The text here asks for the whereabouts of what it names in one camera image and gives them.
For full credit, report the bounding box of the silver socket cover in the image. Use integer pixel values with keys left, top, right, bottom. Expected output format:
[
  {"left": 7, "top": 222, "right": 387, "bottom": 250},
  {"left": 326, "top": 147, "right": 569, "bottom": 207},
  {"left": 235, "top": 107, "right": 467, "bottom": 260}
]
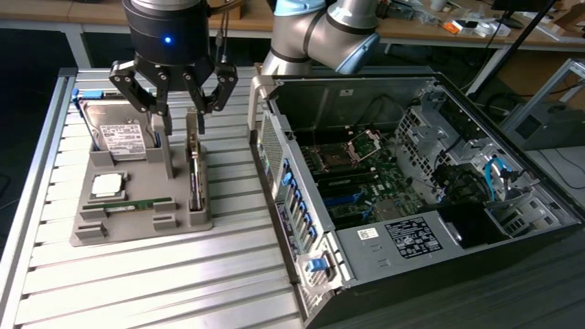
[{"left": 347, "top": 129, "right": 383, "bottom": 160}]

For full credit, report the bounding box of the silver CPU chip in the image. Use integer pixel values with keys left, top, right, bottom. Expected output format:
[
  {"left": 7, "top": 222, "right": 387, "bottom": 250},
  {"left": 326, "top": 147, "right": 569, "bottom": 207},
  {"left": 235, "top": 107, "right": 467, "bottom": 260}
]
[{"left": 90, "top": 173, "right": 127, "bottom": 199}]

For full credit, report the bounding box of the orange white small box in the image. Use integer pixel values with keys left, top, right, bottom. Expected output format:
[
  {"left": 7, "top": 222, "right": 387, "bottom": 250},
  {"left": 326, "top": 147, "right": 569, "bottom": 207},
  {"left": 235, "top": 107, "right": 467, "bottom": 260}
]
[{"left": 441, "top": 19, "right": 481, "bottom": 36}]

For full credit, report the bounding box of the silver hard disk white label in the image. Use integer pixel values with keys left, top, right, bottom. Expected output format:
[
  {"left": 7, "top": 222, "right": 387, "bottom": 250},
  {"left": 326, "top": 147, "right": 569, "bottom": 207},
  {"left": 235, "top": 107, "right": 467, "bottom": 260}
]
[{"left": 84, "top": 101, "right": 155, "bottom": 162}]

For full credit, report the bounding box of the grey computer tower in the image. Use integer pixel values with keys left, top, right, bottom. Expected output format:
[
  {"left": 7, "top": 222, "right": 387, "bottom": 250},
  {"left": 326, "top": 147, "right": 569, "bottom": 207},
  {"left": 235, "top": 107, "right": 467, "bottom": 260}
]
[{"left": 500, "top": 99, "right": 585, "bottom": 151}]

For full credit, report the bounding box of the silver disk bay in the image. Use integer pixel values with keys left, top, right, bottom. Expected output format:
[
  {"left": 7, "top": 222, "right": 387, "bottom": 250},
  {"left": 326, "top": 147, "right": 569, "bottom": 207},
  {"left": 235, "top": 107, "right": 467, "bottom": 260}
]
[{"left": 484, "top": 193, "right": 557, "bottom": 241}]

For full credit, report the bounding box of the black slanted pole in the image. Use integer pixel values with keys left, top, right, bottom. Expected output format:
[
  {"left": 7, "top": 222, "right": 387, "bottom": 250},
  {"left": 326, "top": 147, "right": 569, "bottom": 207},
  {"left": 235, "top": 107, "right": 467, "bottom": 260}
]
[{"left": 464, "top": 0, "right": 560, "bottom": 97}]

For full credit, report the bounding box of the brown cardboard box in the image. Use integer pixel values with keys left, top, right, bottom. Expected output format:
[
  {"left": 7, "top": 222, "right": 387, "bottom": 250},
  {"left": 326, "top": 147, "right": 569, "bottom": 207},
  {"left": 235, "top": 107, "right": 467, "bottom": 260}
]
[{"left": 208, "top": 0, "right": 243, "bottom": 21}]

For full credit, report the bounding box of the green RAM stick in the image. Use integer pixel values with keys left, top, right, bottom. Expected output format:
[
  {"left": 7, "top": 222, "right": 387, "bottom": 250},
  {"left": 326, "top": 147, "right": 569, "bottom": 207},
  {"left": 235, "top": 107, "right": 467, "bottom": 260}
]
[{"left": 83, "top": 197, "right": 174, "bottom": 210}]

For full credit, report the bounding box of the blue SATA wire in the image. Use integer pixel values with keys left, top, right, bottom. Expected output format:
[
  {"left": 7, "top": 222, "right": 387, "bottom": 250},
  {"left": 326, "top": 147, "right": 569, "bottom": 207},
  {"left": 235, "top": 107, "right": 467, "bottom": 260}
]
[{"left": 483, "top": 156, "right": 516, "bottom": 203}]

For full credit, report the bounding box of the brown cardboard piece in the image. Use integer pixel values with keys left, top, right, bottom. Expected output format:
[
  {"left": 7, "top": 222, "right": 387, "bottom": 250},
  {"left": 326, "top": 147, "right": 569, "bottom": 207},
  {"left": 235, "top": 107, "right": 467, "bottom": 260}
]
[{"left": 551, "top": 0, "right": 585, "bottom": 38}]

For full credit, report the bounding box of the green motherboard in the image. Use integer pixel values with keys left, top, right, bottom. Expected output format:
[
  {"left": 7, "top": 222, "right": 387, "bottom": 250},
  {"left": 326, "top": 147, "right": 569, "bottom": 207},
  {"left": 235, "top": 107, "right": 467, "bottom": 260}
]
[{"left": 296, "top": 130, "right": 440, "bottom": 230}]

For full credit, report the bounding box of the blue expansion slot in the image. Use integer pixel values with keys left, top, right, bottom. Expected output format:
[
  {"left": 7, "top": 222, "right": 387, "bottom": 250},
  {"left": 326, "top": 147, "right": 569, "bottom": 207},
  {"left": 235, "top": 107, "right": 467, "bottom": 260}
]
[{"left": 326, "top": 195, "right": 363, "bottom": 208}]

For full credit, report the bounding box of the black monitor stand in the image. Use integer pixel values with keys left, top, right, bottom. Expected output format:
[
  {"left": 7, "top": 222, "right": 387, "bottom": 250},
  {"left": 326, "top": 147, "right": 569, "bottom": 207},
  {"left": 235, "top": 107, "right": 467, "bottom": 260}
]
[{"left": 491, "top": 0, "right": 527, "bottom": 29}]

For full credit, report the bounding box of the dark gripper cable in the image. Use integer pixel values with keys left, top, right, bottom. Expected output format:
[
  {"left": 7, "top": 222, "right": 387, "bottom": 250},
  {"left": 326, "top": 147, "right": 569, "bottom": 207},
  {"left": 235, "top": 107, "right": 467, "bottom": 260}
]
[{"left": 218, "top": 13, "right": 230, "bottom": 64}]

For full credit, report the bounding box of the grey power supply unit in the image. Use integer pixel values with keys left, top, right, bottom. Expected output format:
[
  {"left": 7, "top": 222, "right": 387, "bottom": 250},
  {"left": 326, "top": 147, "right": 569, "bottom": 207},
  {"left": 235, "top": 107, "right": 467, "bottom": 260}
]
[{"left": 336, "top": 214, "right": 463, "bottom": 282}]

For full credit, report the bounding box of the black CPU socket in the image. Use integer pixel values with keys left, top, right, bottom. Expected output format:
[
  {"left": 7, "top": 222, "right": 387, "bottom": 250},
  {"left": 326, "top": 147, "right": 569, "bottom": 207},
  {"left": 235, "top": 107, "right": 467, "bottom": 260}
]
[{"left": 315, "top": 143, "right": 356, "bottom": 172}]

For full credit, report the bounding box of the black plastic shroud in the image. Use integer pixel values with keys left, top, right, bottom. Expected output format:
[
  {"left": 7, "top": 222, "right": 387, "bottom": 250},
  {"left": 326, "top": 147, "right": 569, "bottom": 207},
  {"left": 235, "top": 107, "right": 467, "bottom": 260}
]
[{"left": 436, "top": 202, "right": 508, "bottom": 249}]

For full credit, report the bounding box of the grey chipset heatsink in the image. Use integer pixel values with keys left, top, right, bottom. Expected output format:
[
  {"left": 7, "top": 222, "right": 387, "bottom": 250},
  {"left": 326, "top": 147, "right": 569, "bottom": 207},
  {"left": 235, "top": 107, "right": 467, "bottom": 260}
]
[{"left": 374, "top": 198, "right": 407, "bottom": 222}]

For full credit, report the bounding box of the grey plastic parts rack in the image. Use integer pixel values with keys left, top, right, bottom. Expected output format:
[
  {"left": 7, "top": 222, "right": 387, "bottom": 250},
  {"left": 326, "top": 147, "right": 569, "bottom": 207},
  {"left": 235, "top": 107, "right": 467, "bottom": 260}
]
[{"left": 68, "top": 108, "right": 216, "bottom": 247}]

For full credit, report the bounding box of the open black grey PC case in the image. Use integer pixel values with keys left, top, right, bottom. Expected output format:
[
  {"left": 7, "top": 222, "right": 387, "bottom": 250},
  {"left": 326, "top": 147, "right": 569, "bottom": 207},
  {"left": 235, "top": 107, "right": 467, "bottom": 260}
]
[{"left": 247, "top": 70, "right": 584, "bottom": 329}]

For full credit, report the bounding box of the aluminium profile frame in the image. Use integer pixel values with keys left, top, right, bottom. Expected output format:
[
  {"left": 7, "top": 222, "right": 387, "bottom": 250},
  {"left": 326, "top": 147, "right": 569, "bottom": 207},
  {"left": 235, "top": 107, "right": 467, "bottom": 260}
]
[{"left": 532, "top": 57, "right": 585, "bottom": 103}]

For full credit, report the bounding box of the black RAM stick in slot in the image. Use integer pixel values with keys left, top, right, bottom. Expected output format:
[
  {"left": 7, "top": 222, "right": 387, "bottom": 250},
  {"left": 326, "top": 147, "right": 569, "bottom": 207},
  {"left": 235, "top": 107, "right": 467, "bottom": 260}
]
[{"left": 319, "top": 173, "right": 380, "bottom": 188}]

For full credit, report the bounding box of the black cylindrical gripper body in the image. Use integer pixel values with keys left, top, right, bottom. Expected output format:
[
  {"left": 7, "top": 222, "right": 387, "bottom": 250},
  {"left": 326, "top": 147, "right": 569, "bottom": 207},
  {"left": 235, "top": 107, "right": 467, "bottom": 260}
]
[{"left": 122, "top": 0, "right": 211, "bottom": 68}]

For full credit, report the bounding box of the green graphics card black cooler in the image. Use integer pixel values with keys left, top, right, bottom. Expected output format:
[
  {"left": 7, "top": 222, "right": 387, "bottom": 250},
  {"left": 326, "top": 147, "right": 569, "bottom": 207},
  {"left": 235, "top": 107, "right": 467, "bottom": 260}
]
[{"left": 186, "top": 109, "right": 208, "bottom": 212}]

